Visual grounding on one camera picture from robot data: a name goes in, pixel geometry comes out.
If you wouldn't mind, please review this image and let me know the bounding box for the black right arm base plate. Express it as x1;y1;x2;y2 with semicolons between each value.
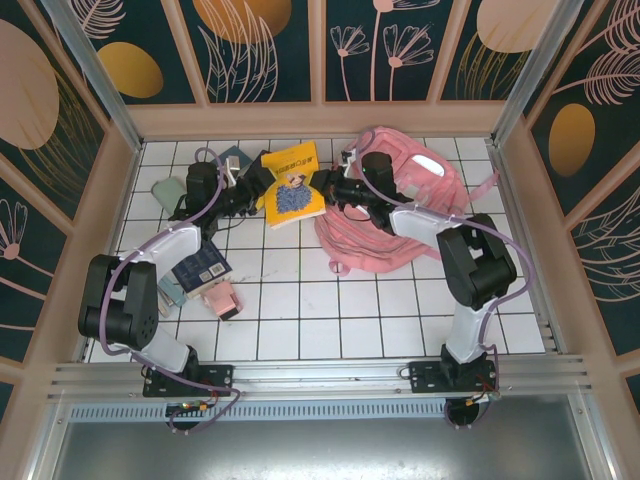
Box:
407;359;501;396

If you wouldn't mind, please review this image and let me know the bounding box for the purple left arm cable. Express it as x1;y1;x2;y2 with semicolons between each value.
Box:
99;146;245;437

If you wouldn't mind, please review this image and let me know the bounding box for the aluminium mounting rail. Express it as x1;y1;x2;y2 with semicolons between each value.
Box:
47;353;596;404

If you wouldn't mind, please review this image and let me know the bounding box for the yellow book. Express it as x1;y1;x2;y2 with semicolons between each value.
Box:
259;139;330;232

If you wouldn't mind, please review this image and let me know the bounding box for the teal book with white logo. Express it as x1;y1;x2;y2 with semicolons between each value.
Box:
218;143;255;171

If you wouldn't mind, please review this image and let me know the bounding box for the green pencil case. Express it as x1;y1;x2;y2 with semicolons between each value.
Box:
151;177;190;215

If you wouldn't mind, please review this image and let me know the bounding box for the small wired connector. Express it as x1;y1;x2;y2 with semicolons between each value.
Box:
167;399;214;416
462;389;501;407

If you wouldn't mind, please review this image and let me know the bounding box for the grey metal sheet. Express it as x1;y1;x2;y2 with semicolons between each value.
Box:
27;418;619;480

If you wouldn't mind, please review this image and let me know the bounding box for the small pink box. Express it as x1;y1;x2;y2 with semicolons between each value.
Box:
201;278;242;322

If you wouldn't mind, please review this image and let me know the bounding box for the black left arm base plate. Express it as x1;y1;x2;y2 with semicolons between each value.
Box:
142;363;236;399

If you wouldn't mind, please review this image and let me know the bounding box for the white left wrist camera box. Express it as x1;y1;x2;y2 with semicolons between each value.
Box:
221;156;243;190

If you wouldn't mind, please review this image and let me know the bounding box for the dark blue book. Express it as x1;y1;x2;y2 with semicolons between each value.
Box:
171;238;235;297

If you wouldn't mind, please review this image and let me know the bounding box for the aluminium corner post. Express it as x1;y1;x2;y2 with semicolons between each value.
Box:
39;0;146;154
491;0;571;146

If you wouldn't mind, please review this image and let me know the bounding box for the slotted grey cable duct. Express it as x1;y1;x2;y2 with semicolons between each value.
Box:
66;399;594;424

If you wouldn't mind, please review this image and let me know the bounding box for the pink backpack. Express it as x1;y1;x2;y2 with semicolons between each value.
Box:
313;126;501;275

